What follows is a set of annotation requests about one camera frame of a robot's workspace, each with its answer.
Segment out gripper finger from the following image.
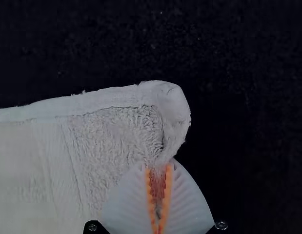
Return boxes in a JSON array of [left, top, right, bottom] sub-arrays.
[[83, 162, 158, 234], [159, 158, 229, 234]]

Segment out pale towel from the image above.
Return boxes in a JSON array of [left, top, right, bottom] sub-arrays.
[[0, 79, 192, 234]]

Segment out black mat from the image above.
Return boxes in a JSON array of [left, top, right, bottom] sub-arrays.
[[0, 0, 302, 234]]

